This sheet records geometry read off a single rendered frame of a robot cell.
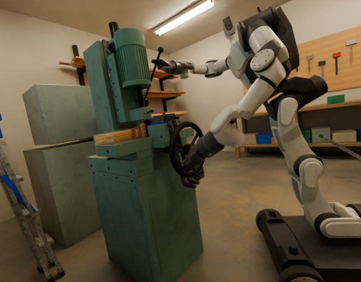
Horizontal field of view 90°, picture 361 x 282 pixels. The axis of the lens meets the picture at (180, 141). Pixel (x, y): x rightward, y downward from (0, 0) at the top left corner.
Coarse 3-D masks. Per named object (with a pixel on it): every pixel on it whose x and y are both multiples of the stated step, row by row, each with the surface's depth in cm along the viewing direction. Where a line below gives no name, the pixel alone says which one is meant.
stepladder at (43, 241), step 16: (0, 128) 108; (0, 144) 109; (0, 160) 117; (0, 176) 118; (16, 176) 121; (16, 192) 112; (16, 208) 112; (32, 208) 118; (32, 224) 129; (32, 240) 117; (48, 240) 127; (48, 256) 137; (48, 272) 122; (64, 272) 128
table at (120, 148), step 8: (192, 128) 126; (184, 136) 105; (104, 144) 91; (112, 144) 85; (120, 144) 84; (128, 144) 87; (136, 144) 91; (144, 144) 94; (152, 144) 98; (160, 144) 93; (168, 144) 94; (96, 152) 96; (104, 152) 90; (112, 152) 85; (120, 152) 84; (128, 152) 87
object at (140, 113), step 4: (140, 108) 108; (144, 108) 109; (148, 108) 112; (132, 112) 114; (136, 112) 112; (140, 112) 109; (144, 112) 109; (132, 116) 115; (136, 116) 112; (140, 116) 110; (144, 116) 109; (148, 116) 111; (132, 120) 116; (136, 120) 118
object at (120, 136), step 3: (126, 132) 104; (129, 132) 106; (117, 135) 100; (120, 135) 101; (123, 135) 103; (126, 135) 104; (129, 135) 106; (117, 138) 100; (120, 138) 101; (123, 138) 103; (126, 138) 104; (129, 138) 106
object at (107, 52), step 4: (104, 44) 114; (108, 44) 116; (104, 48) 114; (108, 48) 116; (112, 48) 118; (104, 52) 114; (108, 52) 116; (112, 52) 118; (108, 68) 115; (108, 72) 116; (108, 76) 117; (112, 88) 117; (112, 92) 117; (112, 96) 118; (116, 108) 119; (116, 112) 119; (116, 116) 120; (120, 124) 121; (124, 124) 123; (128, 124) 125
